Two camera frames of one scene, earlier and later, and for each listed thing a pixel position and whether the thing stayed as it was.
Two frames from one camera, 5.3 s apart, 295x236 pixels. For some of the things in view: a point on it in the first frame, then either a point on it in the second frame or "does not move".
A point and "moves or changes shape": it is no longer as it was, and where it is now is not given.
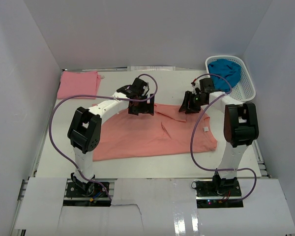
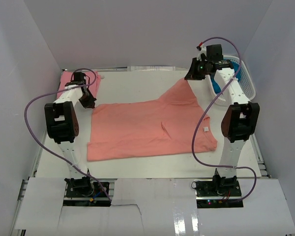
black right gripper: x=189 y=103 → x=193 y=69
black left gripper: x=140 y=108 → x=87 y=100
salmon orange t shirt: x=168 y=131 moves or changes shape
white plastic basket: x=245 y=90 does not move
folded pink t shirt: x=73 y=83 does not move
